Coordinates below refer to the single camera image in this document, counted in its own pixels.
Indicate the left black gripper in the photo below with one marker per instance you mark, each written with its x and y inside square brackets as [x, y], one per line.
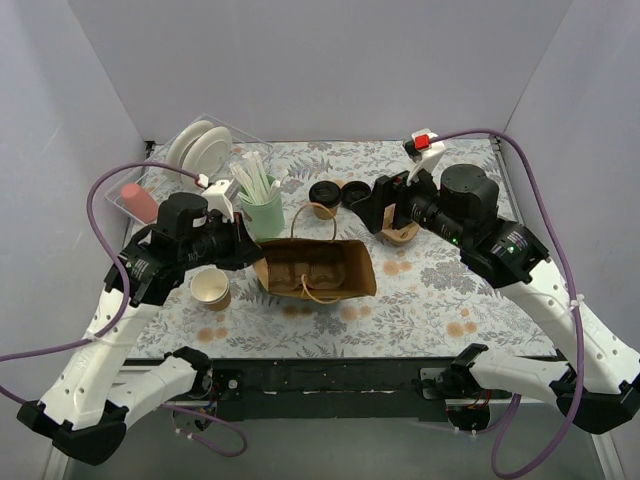
[239, 240]

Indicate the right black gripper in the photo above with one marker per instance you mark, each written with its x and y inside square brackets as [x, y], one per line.
[390, 198]

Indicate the black coffee cup lid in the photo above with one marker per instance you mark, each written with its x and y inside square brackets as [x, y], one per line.
[326, 193]

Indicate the brown cardboard cup carrier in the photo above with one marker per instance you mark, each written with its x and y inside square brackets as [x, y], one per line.
[288, 277]

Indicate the brown paper coffee cup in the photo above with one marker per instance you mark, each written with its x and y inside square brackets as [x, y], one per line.
[324, 213]

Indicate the green brown paper bag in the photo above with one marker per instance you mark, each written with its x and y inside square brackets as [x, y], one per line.
[352, 254]

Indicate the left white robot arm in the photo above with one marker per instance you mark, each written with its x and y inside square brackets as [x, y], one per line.
[83, 413]

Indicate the black coffee lid stack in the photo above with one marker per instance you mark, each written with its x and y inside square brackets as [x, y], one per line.
[354, 191]

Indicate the green straw holder cup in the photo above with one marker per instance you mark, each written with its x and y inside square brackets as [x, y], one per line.
[263, 221]

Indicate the white wrapped straws bundle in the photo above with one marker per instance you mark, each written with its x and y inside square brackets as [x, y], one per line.
[256, 187]

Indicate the floral patterned table mat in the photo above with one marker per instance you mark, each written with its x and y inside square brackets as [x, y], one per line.
[427, 302]

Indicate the white plate front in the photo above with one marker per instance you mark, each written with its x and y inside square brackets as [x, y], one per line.
[209, 153]

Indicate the white plate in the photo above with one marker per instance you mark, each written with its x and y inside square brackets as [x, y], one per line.
[184, 141]
[209, 153]

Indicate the clear plastic dish rack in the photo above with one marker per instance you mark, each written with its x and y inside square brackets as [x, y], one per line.
[162, 180]

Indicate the pink plastic cup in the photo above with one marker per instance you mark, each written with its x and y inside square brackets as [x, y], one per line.
[139, 203]

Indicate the white plate rear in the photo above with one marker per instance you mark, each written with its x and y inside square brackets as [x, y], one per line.
[184, 141]

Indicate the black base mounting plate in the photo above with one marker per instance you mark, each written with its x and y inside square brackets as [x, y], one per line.
[317, 388]

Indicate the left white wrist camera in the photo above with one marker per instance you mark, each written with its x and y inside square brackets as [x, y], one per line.
[215, 194]

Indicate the aluminium frame rail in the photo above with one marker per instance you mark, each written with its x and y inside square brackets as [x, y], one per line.
[349, 448]

